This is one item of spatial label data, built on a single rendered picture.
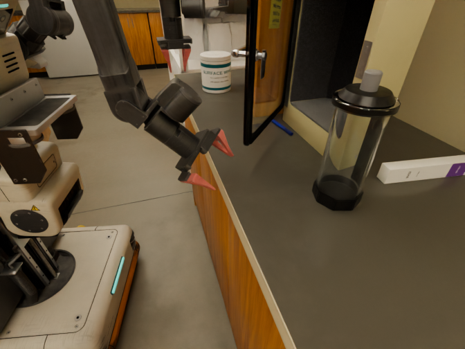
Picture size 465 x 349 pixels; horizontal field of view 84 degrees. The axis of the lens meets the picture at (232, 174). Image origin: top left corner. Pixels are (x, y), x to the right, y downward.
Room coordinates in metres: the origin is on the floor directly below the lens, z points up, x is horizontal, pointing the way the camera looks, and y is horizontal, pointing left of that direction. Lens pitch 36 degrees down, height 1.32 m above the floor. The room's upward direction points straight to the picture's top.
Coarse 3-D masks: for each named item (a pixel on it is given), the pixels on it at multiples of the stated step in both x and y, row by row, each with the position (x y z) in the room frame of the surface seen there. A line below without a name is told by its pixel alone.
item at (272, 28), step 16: (272, 0) 0.66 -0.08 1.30; (288, 0) 0.77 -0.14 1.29; (272, 16) 0.67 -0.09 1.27; (288, 16) 0.78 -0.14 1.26; (272, 32) 0.68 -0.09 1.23; (288, 32) 0.79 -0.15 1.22; (256, 48) 0.60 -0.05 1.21; (272, 48) 0.69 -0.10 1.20; (288, 48) 0.81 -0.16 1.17; (256, 64) 0.60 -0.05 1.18; (272, 64) 0.70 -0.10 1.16; (256, 80) 0.60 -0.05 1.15; (272, 80) 0.71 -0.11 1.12; (256, 96) 0.61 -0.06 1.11; (272, 96) 0.72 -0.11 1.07; (256, 112) 0.61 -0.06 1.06; (272, 112) 0.73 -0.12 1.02; (256, 128) 0.62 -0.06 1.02
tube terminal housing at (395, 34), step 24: (384, 0) 0.55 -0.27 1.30; (408, 0) 0.56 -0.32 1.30; (432, 0) 0.57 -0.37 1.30; (384, 24) 0.55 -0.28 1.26; (408, 24) 0.56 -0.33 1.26; (384, 48) 0.55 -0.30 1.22; (408, 48) 0.57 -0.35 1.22; (384, 72) 0.56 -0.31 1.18; (288, 120) 0.81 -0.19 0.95; (312, 144) 0.66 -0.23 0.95
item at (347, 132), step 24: (336, 96) 0.44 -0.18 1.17; (336, 120) 0.43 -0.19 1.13; (360, 120) 0.40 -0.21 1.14; (384, 120) 0.40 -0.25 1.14; (336, 144) 0.41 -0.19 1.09; (360, 144) 0.39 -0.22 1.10; (336, 168) 0.40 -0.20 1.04; (360, 168) 0.39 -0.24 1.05; (336, 192) 0.40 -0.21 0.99; (360, 192) 0.40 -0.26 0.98
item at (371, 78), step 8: (368, 72) 0.43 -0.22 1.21; (376, 72) 0.43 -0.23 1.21; (368, 80) 0.43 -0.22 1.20; (376, 80) 0.42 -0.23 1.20; (344, 88) 0.45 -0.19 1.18; (352, 88) 0.44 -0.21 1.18; (360, 88) 0.44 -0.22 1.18; (368, 88) 0.43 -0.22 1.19; (376, 88) 0.43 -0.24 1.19; (384, 88) 0.44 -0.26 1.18; (344, 96) 0.43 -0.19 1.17; (352, 96) 0.42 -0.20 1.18; (360, 96) 0.41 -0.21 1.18; (368, 96) 0.40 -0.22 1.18; (376, 96) 0.40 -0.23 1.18; (384, 96) 0.40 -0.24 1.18; (392, 96) 0.41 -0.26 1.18; (360, 104) 0.40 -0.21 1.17; (368, 104) 0.40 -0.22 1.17; (376, 104) 0.40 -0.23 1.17; (384, 104) 0.40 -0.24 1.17; (392, 104) 0.40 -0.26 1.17
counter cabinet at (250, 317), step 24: (192, 168) 1.29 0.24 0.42; (216, 192) 0.68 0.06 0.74; (216, 216) 0.70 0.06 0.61; (216, 240) 0.73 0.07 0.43; (240, 240) 0.43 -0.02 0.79; (216, 264) 0.76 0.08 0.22; (240, 264) 0.43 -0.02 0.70; (240, 288) 0.42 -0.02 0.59; (240, 312) 0.42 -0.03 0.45; (264, 312) 0.27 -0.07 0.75; (240, 336) 0.41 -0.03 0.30; (264, 336) 0.26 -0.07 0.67
